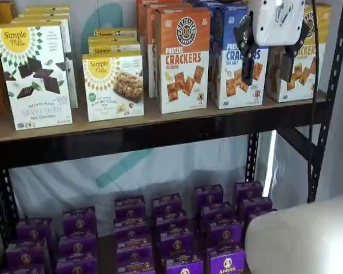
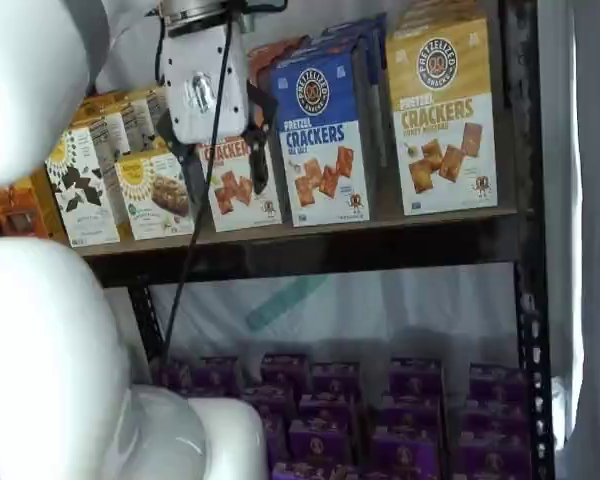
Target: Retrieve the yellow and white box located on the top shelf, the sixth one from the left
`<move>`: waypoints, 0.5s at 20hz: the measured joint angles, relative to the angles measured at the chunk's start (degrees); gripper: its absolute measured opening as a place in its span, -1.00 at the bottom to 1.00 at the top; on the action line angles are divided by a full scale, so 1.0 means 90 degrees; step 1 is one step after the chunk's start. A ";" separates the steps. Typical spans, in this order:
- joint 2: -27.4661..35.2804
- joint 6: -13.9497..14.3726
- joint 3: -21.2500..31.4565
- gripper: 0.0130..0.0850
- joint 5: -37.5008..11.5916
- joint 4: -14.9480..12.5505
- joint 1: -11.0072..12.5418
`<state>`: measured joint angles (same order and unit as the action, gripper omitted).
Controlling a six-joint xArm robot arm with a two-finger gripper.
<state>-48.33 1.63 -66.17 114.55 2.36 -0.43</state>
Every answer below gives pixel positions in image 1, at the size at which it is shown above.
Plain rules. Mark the Simple Mills sweet thins box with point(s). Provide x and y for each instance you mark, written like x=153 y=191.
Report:
x=31 y=85
x=43 y=12
x=70 y=80
x=45 y=7

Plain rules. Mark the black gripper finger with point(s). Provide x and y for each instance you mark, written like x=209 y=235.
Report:
x=287 y=65
x=248 y=65

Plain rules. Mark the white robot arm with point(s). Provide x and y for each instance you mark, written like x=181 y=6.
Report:
x=303 y=242

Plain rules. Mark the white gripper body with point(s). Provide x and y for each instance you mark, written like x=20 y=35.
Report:
x=268 y=31

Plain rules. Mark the yellow white pretzel crackers box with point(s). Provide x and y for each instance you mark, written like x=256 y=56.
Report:
x=300 y=91

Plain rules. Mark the orange white pretzel crackers box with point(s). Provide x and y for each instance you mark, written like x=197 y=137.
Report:
x=183 y=71
x=151 y=57
x=140 y=17

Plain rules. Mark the black metal shelf frame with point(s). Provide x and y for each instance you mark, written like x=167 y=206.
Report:
x=131 y=148

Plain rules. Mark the white backdrop sheet teal print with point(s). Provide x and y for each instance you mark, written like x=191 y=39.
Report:
x=74 y=182

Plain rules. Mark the wooden shelf board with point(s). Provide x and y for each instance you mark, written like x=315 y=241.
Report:
x=117 y=125
x=105 y=257

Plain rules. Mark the blue white pretzel crackers box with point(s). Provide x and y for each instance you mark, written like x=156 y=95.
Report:
x=205 y=2
x=231 y=94
x=216 y=27

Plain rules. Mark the Simple Mills almond bars box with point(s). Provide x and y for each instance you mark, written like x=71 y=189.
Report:
x=114 y=40
x=117 y=32
x=111 y=91
x=117 y=49

